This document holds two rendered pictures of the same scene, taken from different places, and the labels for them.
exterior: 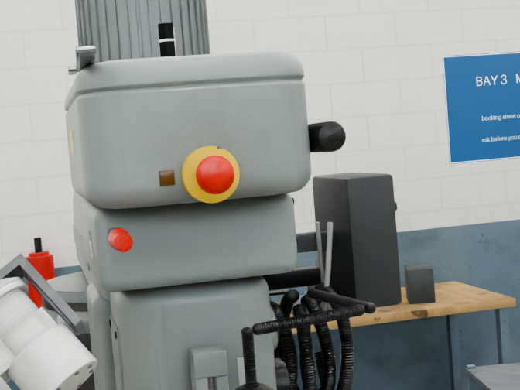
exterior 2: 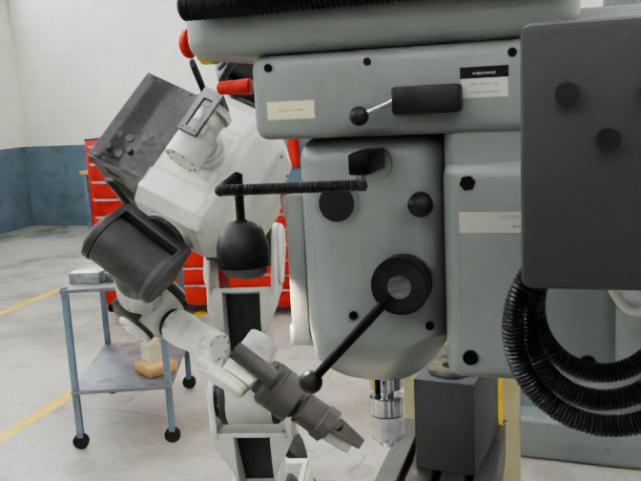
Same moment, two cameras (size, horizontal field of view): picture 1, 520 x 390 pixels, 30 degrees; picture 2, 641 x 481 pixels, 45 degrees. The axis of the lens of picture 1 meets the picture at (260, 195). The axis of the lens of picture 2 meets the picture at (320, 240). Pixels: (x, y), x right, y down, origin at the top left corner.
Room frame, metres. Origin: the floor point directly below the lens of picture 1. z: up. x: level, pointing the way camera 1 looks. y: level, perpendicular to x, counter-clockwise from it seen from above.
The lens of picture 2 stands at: (1.70, -0.83, 1.68)
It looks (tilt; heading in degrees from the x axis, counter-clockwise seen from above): 10 degrees down; 120
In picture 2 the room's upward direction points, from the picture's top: 3 degrees counter-clockwise
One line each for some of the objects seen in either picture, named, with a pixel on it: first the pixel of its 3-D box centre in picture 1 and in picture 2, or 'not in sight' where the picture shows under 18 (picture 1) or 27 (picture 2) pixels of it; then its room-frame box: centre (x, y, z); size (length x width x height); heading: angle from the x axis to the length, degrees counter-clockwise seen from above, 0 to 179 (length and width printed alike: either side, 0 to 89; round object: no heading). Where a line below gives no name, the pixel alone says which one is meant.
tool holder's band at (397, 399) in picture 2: not in sight; (386, 397); (1.25, 0.10, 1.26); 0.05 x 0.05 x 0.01
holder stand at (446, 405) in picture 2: not in sight; (458, 403); (1.16, 0.62, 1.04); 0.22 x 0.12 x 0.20; 96
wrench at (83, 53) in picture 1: (85, 60); not in sight; (1.07, 0.18, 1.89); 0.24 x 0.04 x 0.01; 10
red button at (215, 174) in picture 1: (213, 174); (192, 43); (1.01, 0.05, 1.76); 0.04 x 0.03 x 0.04; 103
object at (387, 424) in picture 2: not in sight; (387, 418); (1.25, 0.10, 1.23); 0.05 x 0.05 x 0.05
